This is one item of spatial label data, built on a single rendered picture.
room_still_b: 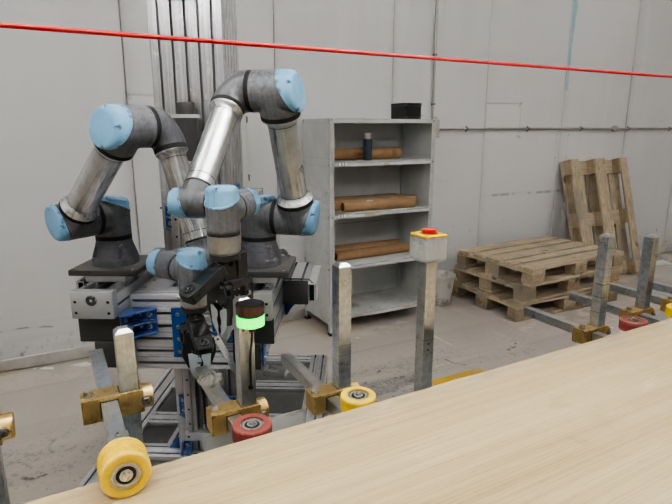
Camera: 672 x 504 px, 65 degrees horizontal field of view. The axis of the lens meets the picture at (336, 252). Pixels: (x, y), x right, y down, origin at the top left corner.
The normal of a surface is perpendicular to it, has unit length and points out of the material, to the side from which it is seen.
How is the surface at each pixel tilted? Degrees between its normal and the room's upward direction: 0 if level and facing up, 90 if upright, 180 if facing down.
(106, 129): 85
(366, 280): 90
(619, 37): 90
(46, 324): 90
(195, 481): 0
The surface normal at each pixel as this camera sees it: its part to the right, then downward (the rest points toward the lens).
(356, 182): 0.47, 0.20
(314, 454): 0.00, -0.97
